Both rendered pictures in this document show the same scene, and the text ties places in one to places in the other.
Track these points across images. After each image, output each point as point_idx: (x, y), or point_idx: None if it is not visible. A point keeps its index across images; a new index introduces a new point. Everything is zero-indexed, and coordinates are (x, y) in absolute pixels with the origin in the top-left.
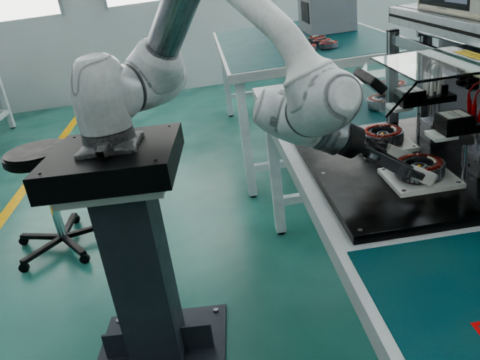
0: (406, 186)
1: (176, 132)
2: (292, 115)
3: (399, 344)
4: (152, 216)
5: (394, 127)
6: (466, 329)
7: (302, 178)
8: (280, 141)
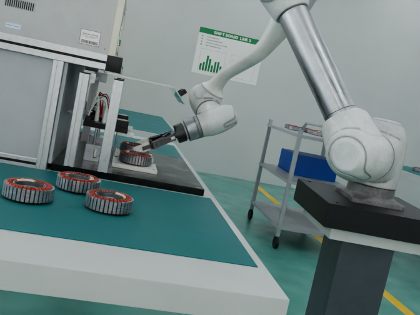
0: None
1: (319, 194)
2: None
3: (179, 154)
4: (322, 254)
5: (126, 150)
6: (158, 150)
7: (199, 180)
8: (215, 200)
